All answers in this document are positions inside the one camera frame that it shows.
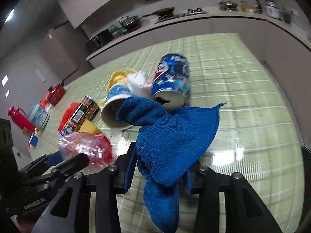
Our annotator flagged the utensil holder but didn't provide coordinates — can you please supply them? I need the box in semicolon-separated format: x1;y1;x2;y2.
282;7;292;24

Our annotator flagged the blue microfiber cloth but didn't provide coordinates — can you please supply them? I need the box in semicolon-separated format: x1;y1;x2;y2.
116;96;224;232

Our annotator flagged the green checked tablecloth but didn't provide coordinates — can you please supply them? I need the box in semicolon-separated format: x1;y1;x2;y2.
30;34;305;232

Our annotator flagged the blue pepsi can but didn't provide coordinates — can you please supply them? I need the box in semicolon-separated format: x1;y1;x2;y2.
151;53;190;111

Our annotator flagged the steel pot with lid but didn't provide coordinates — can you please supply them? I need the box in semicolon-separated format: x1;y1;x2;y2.
119;16;141;30

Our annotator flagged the white tissue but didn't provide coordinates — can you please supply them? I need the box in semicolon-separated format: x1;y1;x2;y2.
127;71;152;99

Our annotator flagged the black yellow tin can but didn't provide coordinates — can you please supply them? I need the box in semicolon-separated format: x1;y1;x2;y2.
59;95;99;136

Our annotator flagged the steel kettle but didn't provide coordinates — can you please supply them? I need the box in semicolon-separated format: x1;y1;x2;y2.
219;0;238;11

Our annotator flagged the gas stove top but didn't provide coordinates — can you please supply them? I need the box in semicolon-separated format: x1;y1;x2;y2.
155;7;208;24

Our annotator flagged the yellow sponge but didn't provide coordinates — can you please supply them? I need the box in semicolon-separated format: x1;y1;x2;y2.
78;119;101;134

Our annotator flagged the red thermos bottle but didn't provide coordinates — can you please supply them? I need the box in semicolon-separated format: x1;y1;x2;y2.
7;106;36;133

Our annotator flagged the black microwave oven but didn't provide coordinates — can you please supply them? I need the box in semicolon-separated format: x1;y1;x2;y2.
85;29;113;53

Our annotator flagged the red pot on table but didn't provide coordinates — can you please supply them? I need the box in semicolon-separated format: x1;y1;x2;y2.
40;67;79;108

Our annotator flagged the yellow cloth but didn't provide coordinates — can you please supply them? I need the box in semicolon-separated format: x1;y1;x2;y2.
99;68;137;109

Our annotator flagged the clear plastic bag red print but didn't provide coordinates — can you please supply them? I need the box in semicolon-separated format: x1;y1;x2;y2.
58;132;115;171

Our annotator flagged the left hand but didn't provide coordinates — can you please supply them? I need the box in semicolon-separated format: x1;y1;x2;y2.
11;215;35;233

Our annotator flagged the grey refrigerator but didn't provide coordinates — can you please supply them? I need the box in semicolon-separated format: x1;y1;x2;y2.
41;21;94;85

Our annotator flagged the blue white paper cup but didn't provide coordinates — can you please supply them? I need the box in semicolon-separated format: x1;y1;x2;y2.
101;84;133;130

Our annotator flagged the oil bottle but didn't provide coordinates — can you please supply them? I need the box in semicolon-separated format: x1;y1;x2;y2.
240;1;247;12

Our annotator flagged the white rice cooker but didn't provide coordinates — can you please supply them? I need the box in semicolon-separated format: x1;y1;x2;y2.
265;1;280;19

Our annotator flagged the wok on stove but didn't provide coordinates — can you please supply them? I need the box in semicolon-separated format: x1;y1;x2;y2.
142;7;175;18

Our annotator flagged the green ceramic jar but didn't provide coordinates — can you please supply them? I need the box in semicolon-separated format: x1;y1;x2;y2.
110;24;122;38

